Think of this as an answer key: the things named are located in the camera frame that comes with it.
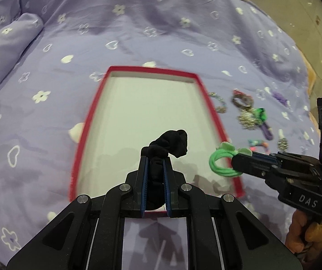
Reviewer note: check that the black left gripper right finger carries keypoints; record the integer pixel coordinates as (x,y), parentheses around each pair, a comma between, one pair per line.
(175,205)

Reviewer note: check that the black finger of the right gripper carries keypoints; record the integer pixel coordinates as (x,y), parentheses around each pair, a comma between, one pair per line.
(257,164)

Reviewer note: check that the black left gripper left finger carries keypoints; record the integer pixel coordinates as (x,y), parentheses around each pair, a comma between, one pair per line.
(136,202)

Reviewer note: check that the black fabric scrunchie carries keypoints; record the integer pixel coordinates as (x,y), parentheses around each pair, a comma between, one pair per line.
(170,142)

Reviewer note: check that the red jewelry box tray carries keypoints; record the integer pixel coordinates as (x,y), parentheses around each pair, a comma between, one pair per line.
(132,107)

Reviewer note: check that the person's right hand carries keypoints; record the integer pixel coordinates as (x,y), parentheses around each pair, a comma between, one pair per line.
(304,235)

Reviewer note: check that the green and purple hair clip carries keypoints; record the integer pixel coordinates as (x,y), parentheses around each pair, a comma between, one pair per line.
(261,118)

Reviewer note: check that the purple floral bed quilt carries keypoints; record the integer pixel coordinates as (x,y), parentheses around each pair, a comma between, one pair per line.
(85,84)

